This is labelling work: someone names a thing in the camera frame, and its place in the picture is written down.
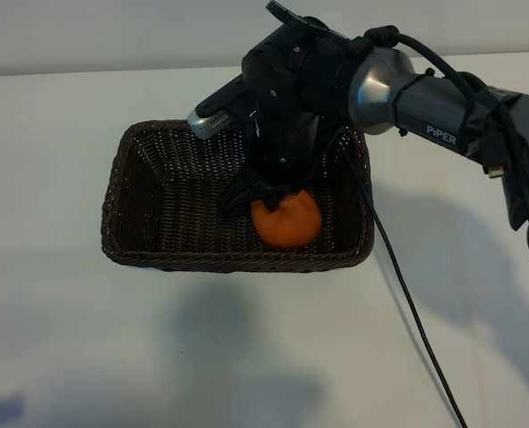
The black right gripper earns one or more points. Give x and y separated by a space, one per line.
286 147

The orange fruit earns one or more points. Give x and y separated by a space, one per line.
286 227

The dark brown wicker basket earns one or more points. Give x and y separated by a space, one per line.
179 214

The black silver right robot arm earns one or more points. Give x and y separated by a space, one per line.
433 111

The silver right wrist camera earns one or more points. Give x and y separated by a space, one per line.
204 125

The right black camera mount bracket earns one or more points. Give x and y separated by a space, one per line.
221 100

